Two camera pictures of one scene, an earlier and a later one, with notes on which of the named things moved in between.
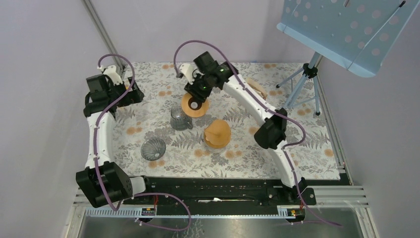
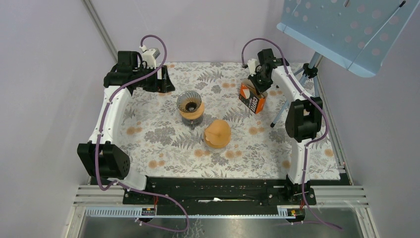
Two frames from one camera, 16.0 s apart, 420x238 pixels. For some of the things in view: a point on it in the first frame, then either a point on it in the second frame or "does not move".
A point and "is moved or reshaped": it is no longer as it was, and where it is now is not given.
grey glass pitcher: [178, 120] → [192, 123]
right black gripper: [193, 89] → [259, 89]
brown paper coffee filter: [218, 132] does not move
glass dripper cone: [153, 149] → [188, 101]
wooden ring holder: [193, 107] is moved or reshaped
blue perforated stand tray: [359, 35] does not move
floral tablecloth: [173, 134] does not move
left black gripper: [135, 95] → [162, 86]
